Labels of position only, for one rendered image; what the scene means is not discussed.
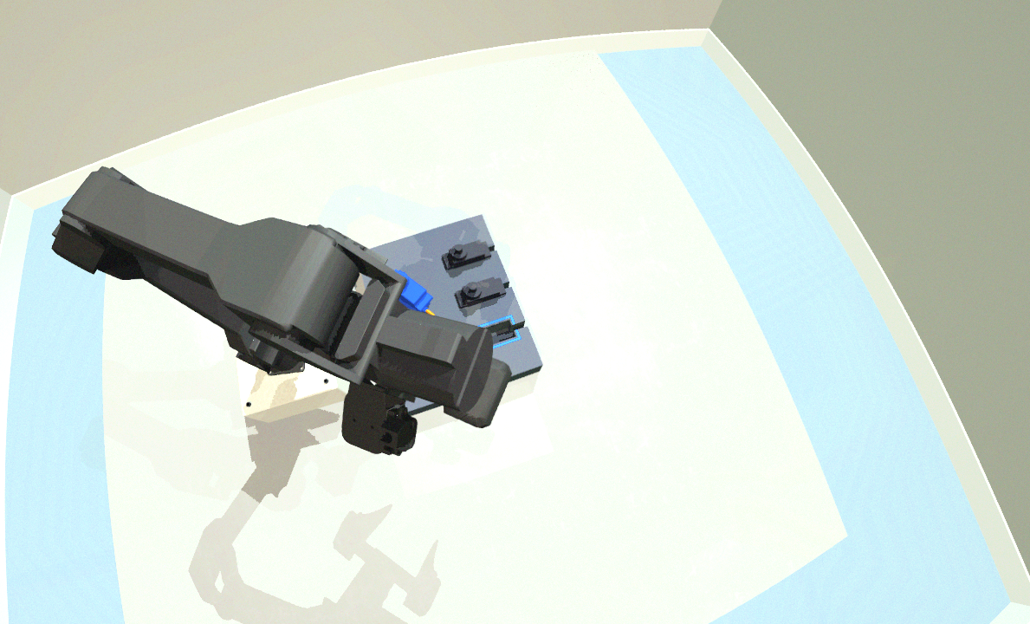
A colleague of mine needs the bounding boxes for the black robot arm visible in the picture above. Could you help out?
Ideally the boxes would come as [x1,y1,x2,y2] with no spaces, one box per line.
[52,166,493,457]

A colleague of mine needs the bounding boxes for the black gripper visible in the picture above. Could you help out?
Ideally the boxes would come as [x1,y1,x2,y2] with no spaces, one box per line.
[444,358,512,429]

